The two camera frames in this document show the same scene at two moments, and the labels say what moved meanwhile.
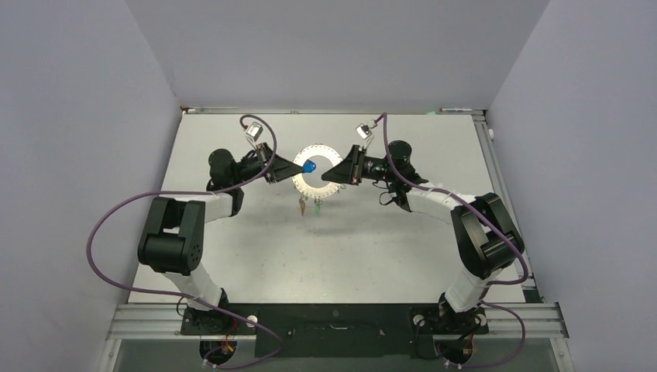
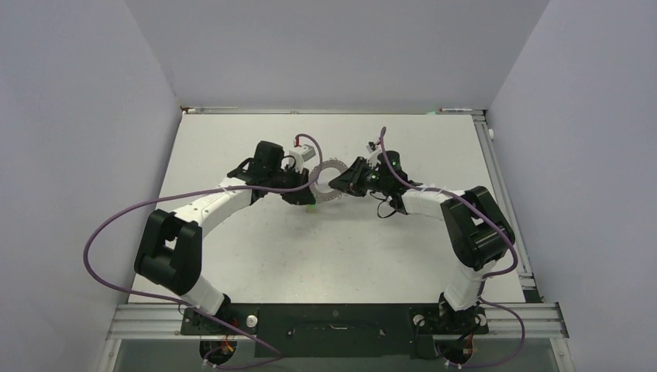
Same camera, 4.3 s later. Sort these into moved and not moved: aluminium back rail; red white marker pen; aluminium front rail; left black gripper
Moved: left black gripper
Not moved: aluminium back rail; aluminium front rail; red white marker pen
